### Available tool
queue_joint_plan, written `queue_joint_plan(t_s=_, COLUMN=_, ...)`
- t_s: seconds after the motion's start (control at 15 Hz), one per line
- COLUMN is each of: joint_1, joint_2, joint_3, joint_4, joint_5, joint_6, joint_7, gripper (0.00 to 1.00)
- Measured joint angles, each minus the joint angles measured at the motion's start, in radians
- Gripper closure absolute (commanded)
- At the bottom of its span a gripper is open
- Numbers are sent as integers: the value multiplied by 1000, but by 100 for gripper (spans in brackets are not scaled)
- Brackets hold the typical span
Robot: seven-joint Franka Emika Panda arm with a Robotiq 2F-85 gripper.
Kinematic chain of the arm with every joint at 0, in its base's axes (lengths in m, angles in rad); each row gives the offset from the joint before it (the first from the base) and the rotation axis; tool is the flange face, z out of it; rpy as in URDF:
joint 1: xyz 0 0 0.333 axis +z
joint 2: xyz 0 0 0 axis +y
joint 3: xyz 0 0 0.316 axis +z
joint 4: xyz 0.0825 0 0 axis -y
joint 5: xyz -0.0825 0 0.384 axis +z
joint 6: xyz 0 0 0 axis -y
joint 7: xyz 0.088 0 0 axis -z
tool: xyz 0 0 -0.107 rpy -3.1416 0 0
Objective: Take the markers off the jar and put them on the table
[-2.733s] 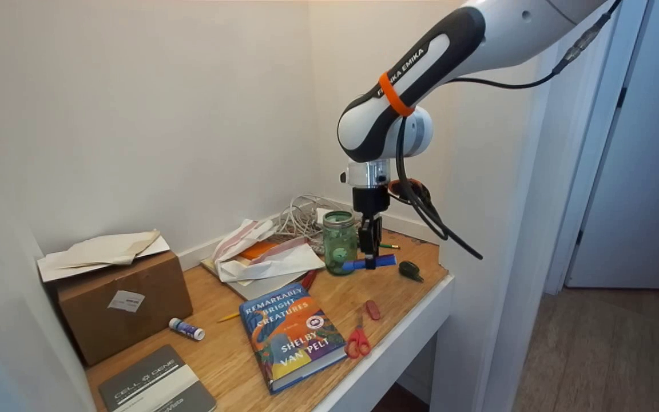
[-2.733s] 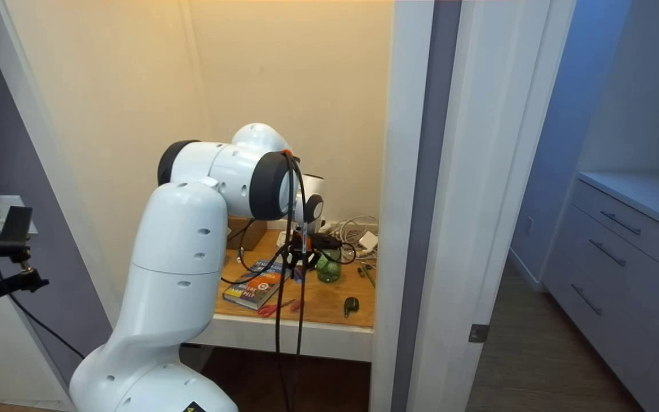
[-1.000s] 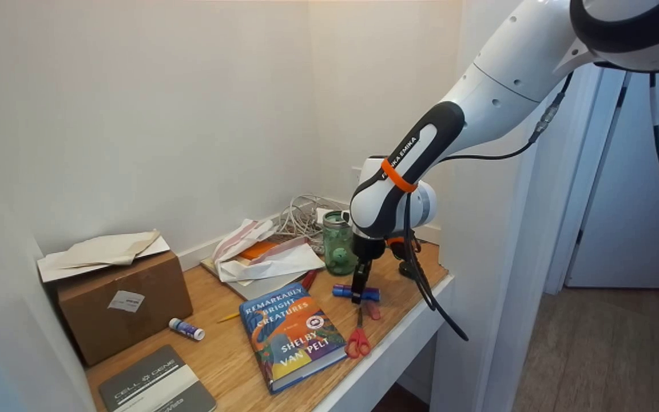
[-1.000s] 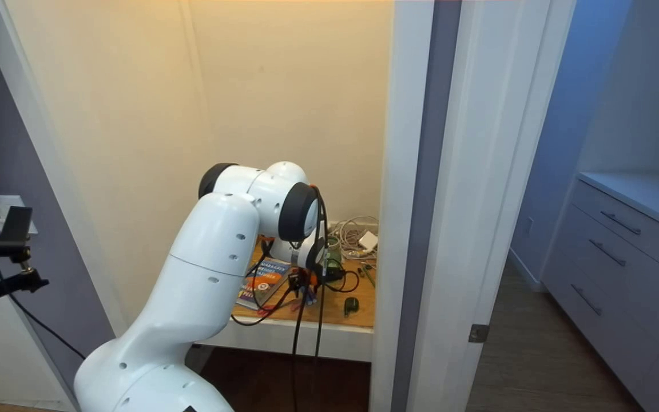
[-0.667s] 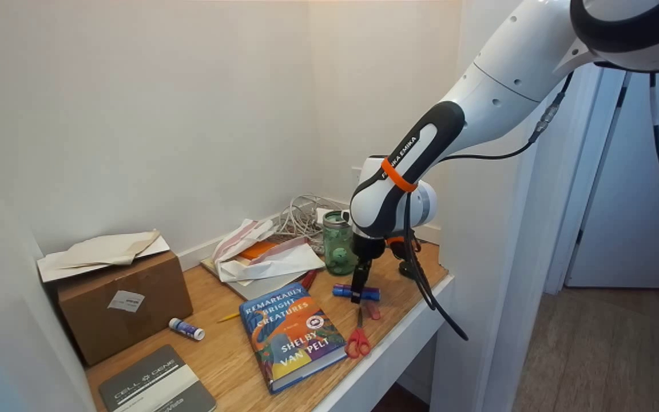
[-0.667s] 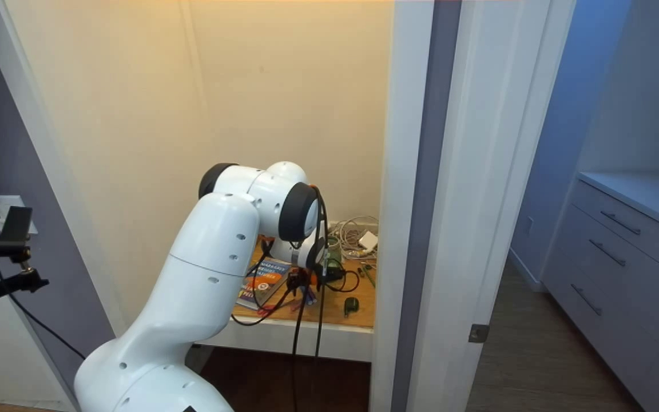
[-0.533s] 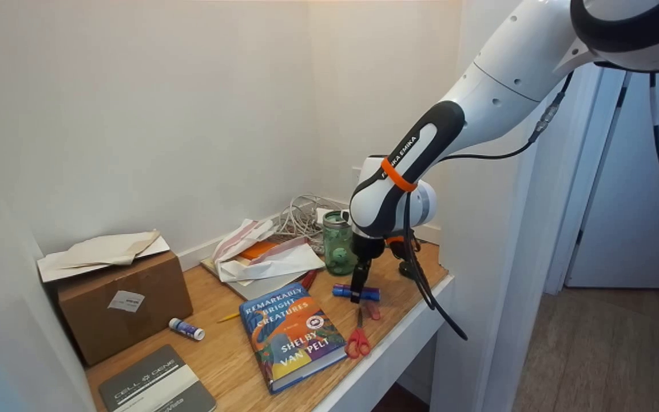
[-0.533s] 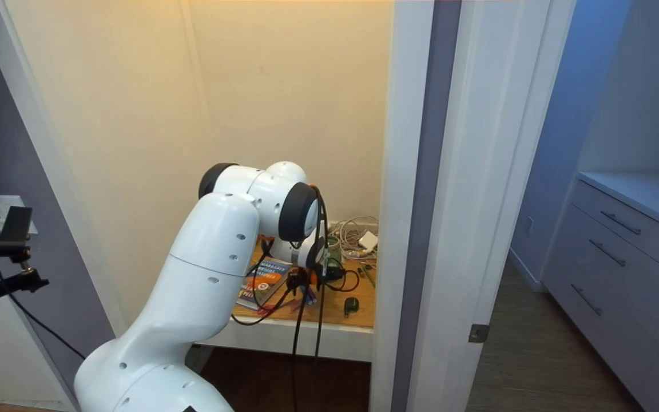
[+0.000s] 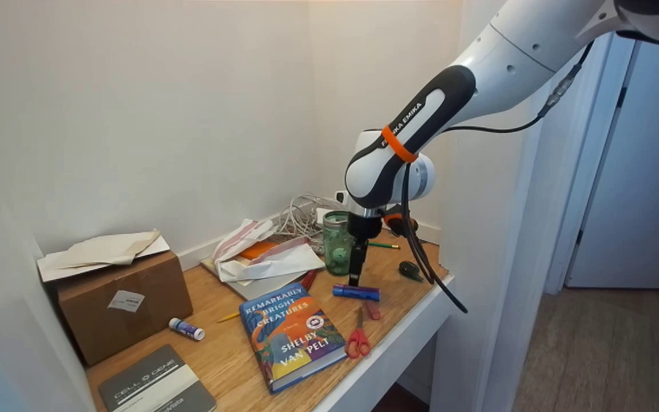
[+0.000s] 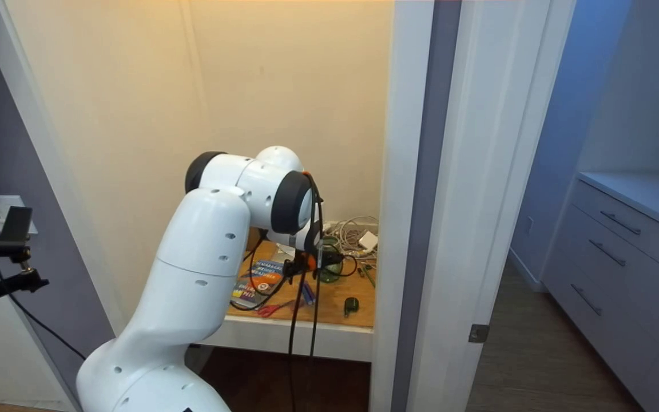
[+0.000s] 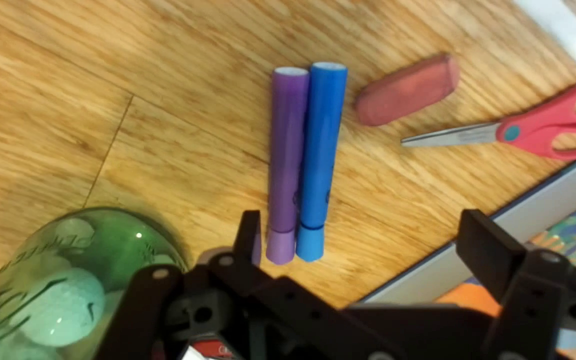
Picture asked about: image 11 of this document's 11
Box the red handled scissors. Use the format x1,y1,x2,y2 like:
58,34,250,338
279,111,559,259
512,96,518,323
399,76,576,162

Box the colourful hardcover book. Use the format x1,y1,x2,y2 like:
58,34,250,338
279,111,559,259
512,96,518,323
356,150,576,323

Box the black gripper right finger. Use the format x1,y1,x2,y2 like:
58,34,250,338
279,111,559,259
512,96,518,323
454,208,573,360

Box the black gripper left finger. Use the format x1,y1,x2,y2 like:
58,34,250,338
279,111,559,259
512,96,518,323
208,208,285,290

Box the pink eraser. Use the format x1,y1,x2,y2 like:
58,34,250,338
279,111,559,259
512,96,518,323
353,53,463,128

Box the blue marker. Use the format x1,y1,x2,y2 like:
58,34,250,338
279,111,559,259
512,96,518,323
294,60,351,264

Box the purple marker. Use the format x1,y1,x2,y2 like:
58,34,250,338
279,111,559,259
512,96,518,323
264,66,312,266

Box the green glass jar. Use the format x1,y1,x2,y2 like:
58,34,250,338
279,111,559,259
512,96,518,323
0,207,190,360

